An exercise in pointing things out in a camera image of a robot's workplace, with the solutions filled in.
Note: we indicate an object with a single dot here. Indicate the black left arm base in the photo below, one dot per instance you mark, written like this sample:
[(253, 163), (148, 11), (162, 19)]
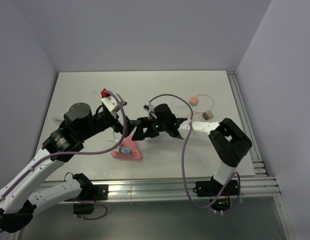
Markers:
[(87, 202)]

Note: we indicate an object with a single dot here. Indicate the pink triangular power strip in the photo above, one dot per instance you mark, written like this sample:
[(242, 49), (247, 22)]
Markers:
[(135, 152)]

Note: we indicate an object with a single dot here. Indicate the orange charger plug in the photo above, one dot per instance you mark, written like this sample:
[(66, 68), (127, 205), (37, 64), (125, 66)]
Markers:
[(193, 101)]

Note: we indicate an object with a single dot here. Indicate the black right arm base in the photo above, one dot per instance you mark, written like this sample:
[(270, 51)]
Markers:
[(229, 197)]

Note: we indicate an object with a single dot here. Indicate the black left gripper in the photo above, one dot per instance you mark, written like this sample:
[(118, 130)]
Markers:
[(117, 126)]

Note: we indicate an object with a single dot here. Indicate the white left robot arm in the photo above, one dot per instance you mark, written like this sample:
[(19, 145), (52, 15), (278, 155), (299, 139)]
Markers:
[(20, 201)]

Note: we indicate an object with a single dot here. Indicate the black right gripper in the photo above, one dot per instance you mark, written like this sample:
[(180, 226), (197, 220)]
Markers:
[(139, 134)]

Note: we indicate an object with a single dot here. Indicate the blue charger plug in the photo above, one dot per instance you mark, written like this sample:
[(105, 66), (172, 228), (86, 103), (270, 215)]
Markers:
[(125, 150)]

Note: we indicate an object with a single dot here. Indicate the brown charger plug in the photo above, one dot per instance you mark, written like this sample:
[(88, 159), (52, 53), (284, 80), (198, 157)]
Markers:
[(207, 115)]

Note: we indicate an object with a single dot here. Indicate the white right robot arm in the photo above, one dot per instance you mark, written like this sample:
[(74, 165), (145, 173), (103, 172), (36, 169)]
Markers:
[(229, 141)]

